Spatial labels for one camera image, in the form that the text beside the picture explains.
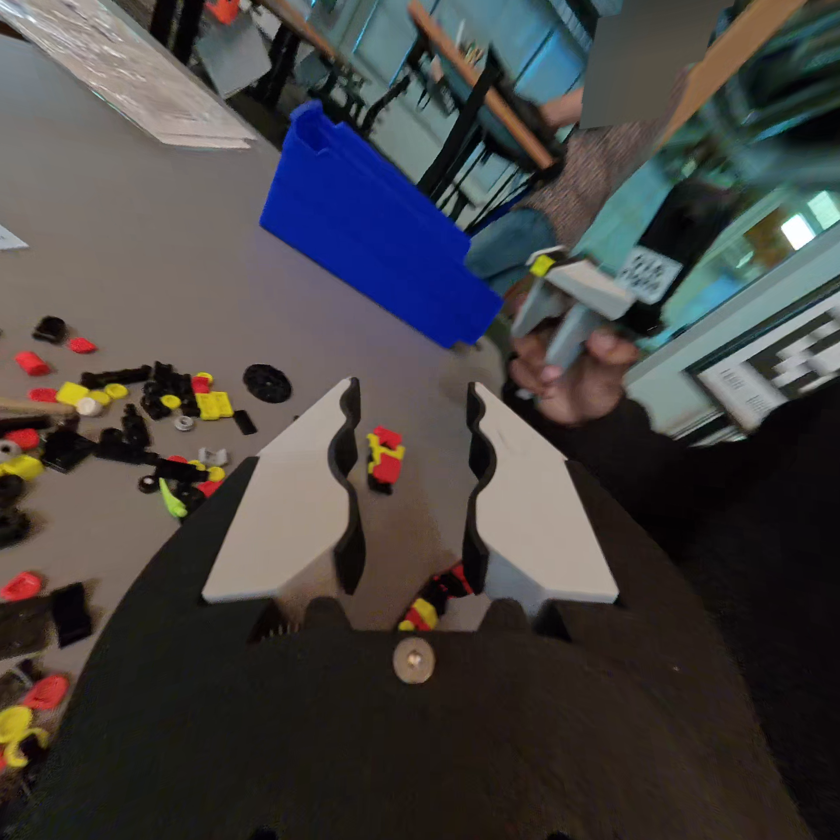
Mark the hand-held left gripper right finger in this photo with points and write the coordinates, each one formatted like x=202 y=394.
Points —
x=538 y=525

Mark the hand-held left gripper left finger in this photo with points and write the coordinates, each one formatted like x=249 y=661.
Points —
x=289 y=512

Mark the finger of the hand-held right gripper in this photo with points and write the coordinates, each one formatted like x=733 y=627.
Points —
x=538 y=308
x=597 y=289

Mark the small yellow lego brick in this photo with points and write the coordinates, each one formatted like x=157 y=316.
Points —
x=543 y=266

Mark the red yellow black lego assembly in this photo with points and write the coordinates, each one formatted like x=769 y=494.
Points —
x=387 y=463
x=423 y=613

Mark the pile of loose lego pieces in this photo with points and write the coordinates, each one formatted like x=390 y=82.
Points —
x=213 y=405

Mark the black round lego plate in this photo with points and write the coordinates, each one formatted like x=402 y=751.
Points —
x=267 y=382

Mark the lego instruction booklet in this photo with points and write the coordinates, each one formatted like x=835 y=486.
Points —
x=10 y=239

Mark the person's right hand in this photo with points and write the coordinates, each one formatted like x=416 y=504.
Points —
x=584 y=394

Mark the framed black white marker sign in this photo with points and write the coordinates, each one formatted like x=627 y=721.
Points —
x=787 y=358

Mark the blue plastic bin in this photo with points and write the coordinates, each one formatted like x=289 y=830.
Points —
x=367 y=229

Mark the wooden beam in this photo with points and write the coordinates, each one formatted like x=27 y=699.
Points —
x=722 y=72

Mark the black office chair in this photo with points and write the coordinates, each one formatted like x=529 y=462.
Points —
x=348 y=92

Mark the orange object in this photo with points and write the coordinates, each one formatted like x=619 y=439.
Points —
x=223 y=10

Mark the plastic covered paper sheet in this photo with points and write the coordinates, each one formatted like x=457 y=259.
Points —
x=131 y=79

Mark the black frame wooden top desk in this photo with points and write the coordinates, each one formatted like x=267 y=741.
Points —
x=489 y=98
x=295 y=26

